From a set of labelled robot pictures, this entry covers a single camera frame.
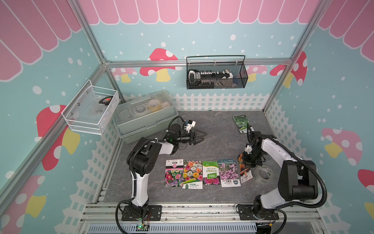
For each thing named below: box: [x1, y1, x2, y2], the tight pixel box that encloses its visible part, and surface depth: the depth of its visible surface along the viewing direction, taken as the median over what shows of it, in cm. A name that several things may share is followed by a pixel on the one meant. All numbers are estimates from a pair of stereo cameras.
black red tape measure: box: [98, 95, 114, 106], surface depth 80 cm
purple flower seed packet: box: [217, 158, 242, 188], surface depth 89 cm
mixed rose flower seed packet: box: [182, 160, 204, 190], surface depth 89 cm
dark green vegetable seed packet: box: [232, 114, 255, 134], surface depth 118 cm
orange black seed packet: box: [237, 152, 254, 184], surface depth 84 cm
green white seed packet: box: [202, 160, 221, 186], surface depth 89 cm
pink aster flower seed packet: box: [164, 158, 184, 188], surface depth 89 cm
